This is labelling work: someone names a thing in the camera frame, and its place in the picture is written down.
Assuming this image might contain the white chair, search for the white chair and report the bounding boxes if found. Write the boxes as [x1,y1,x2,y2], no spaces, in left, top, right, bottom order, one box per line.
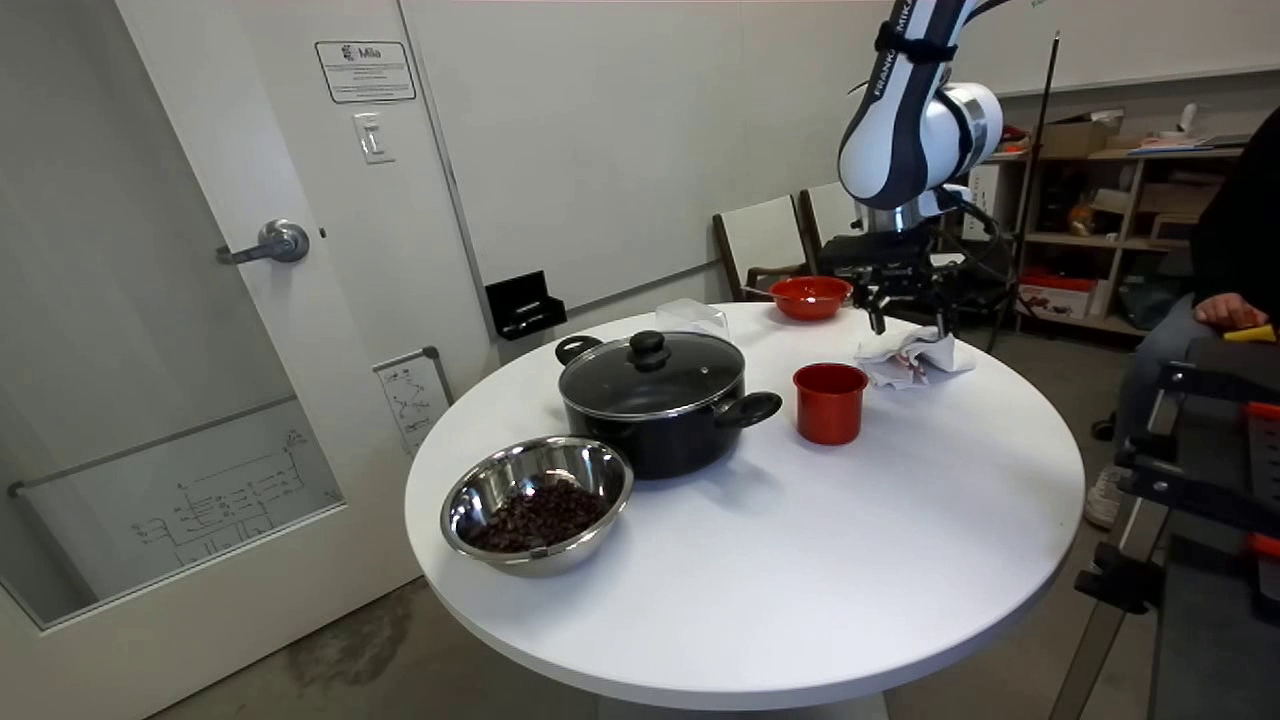
[797,179,871,262]
[712,191,816,298]

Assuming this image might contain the operator right hand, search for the operator right hand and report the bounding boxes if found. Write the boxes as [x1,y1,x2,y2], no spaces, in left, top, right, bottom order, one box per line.
[1192,293,1273,334]

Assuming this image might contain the seated person in jeans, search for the seated person in jeans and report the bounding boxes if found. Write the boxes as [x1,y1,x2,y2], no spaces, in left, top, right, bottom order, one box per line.
[1082,103,1280,536]

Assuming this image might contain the stainless steel bowl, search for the stainless steel bowl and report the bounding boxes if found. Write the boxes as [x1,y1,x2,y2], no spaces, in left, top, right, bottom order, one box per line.
[434,433,640,580]

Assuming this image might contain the orange black bar clamp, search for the orange black bar clamp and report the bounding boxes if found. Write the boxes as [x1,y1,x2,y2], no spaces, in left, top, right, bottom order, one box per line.
[1156,359,1280,433]
[1116,447,1280,564]

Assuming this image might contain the black glass pot lid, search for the black glass pot lid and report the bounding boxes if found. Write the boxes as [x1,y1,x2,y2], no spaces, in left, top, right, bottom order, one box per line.
[554,326,749,422]

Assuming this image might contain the black cooking pot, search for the black cooking pot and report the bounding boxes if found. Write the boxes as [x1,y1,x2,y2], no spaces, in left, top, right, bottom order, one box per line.
[551,326,788,484]

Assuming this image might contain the red metal cup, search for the red metal cup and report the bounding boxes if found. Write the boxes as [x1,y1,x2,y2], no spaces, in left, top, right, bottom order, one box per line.
[791,359,871,447]

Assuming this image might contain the white light switch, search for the white light switch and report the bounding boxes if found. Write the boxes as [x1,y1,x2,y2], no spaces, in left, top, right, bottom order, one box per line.
[352,109,401,166]

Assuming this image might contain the red white box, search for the red white box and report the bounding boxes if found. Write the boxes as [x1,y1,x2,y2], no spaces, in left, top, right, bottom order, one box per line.
[1016,271,1099,324]

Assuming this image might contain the dark brown beans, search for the dark brown beans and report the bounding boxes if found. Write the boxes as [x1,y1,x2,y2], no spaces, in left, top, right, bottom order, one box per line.
[472,477,613,554]

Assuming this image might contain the white door with glass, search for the white door with glass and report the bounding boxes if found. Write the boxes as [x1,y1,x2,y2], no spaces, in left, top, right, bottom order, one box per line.
[0,0,504,720]

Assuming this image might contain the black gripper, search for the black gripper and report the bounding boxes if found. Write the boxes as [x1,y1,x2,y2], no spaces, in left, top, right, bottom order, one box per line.
[857,243,972,338]

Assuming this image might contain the drawing sheet behind glass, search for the drawing sheet behind glass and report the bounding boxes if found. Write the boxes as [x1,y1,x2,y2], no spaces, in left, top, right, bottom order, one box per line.
[5,395,347,633]

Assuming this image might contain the cardboard box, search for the cardboard box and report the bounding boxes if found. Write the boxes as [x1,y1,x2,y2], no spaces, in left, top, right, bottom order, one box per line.
[1035,110,1128,164]
[1131,172,1222,243]

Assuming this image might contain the black robot workbench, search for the black robot workbench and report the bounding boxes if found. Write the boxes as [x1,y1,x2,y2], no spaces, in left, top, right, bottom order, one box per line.
[1052,334,1280,720]

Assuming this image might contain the wooden shelving unit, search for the wooden shelving unit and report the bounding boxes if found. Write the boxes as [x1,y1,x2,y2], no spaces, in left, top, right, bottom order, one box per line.
[992,134,1260,338]

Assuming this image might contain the silver door lever handle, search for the silver door lever handle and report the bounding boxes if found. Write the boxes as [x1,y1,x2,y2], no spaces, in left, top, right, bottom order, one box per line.
[215,215,314,271]

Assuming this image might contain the thin black pole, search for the thin black pole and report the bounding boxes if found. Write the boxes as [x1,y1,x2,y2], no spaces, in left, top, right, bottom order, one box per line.
[992,33,1066,359]

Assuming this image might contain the small leaning whiteboard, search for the small leaning whiteboard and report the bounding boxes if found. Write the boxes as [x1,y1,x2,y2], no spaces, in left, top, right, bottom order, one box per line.
[370,342,458,461]

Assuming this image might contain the white wall sign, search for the white wall sign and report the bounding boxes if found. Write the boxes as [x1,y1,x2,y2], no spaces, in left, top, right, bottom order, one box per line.
[310,34,419,109]

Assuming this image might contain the white towel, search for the white towel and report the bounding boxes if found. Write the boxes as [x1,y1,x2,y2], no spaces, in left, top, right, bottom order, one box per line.
[857,326,979,390]

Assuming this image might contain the red plastic bowl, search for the red plastic bowl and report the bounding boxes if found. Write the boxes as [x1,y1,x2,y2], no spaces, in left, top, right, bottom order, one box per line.
[767,271,857,326]

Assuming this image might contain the black wall file holder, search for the black wall file holder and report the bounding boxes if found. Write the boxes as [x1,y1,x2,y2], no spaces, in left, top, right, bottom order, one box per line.
[479,269,573,342]

